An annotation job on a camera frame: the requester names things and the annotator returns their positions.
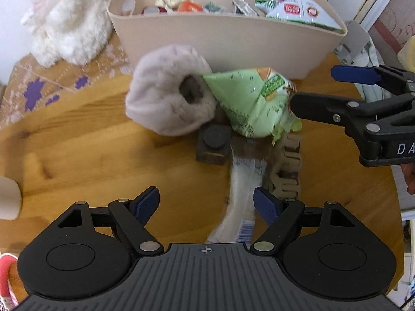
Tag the white door frame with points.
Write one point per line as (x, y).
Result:
(377, 0)

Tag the yellow cloth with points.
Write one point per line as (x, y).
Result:
(408, 53)

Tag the red white small packet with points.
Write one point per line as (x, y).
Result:
(154, 10)

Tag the dark brown block black disc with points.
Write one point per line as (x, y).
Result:
(212, 142)

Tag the beige cardboard tube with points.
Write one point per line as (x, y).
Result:
(8, 199)

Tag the white green snack packet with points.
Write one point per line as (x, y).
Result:
(301, 11)

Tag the white lamb plush toy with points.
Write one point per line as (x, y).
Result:
(64, 16)

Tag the brown patterned cloth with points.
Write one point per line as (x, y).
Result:
(39, 87)

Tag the beige hair claw clip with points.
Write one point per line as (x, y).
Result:
(288, 168)

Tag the light green cloth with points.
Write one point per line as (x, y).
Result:
(373, 71)

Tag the wooden desktop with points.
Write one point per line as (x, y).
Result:
(81, 155)

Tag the person's right hand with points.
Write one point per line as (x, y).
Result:
(410, 178)

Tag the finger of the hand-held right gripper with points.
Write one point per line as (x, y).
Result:
(324, 107)
(356, 74)

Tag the beige plastic storage bin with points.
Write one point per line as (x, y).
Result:
(227, 39)

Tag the teal small packet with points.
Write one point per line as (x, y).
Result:
(212, 7)

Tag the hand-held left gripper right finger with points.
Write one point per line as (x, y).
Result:
(264, 204)

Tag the grey metal stand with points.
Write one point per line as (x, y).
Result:
(355, 40)

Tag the white plastic packet blue label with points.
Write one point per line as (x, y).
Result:
(240, 194)

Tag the silver striped packet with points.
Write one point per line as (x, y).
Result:
(244, 5)

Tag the orange snack packet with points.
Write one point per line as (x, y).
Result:
(189, 6)

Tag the grey fluffy plush muff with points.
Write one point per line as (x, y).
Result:
(155, 94)

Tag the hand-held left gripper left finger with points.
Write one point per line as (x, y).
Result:
(147, 201)

